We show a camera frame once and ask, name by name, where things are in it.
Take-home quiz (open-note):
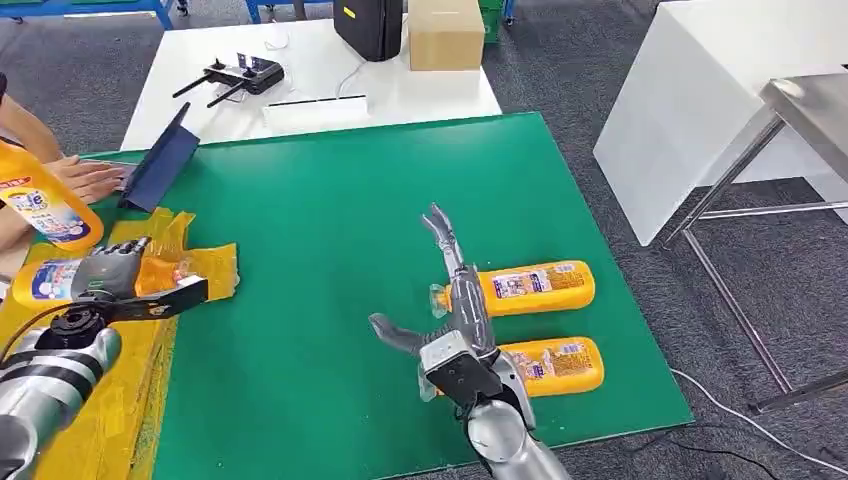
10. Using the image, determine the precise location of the white table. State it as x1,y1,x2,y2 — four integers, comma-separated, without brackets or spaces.
121,17,503,152

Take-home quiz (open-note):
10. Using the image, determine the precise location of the smartphone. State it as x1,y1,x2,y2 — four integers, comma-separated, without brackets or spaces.
79,158,138,193

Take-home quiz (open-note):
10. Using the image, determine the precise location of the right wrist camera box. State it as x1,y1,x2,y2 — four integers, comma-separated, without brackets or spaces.
419,329,505,409

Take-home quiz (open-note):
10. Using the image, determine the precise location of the black remote controller with antennas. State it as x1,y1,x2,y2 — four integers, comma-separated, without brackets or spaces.
172,54,286,109

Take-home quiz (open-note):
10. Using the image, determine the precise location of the green crate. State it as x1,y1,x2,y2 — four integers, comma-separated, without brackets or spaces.
476,0,509,45

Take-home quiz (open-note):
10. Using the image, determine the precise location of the white flat box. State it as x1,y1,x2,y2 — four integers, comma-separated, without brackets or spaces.
262,94,370,130

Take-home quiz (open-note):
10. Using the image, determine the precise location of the white cable on table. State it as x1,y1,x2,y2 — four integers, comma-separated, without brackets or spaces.
335,60,368,99

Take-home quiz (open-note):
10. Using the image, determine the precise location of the robot right grey hand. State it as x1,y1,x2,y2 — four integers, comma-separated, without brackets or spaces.
368,203,499,362

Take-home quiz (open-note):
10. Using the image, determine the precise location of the person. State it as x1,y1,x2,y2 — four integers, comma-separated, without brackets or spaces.
0,71,127,280

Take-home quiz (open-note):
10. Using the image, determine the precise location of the brown cardboard box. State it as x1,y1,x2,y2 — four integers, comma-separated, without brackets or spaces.
407,0,486,72

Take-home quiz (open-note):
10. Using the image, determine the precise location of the steel bench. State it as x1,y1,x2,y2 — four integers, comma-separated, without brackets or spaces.
662,72,848,415

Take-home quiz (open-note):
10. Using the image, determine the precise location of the yellow plastic sheet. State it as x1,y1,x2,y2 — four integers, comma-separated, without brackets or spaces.
0,207,240,480

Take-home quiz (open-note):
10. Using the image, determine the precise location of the white cabinet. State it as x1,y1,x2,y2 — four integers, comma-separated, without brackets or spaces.
592,0,848,248

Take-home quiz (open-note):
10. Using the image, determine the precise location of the person's left hand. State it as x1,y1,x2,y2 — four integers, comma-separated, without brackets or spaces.
46,155,127,206

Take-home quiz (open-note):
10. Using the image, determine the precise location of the blue metal frame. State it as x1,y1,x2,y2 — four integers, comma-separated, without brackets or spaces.
0,0,178,32
245,0,336,26

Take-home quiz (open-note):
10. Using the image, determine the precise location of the dark blue tablet case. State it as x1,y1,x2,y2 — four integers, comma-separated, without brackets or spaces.
117,102,201,215

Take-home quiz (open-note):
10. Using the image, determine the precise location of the black bag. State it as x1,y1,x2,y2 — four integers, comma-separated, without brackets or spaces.
333,0,405,63

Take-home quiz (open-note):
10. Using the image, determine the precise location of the white floor cable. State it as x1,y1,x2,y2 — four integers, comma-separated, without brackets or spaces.
669,368,848,477

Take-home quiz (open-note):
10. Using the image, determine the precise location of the robot left grey hand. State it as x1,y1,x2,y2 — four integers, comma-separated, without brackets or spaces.
69,236,153,303

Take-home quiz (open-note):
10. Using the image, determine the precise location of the orange drink bottle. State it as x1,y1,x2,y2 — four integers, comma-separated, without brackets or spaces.
429,260,596,319
417,336,605,403
11,253,200,313
0,140,105,253

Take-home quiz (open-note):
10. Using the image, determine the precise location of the green table mat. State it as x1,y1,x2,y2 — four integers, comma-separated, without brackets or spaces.
66,111,695,480

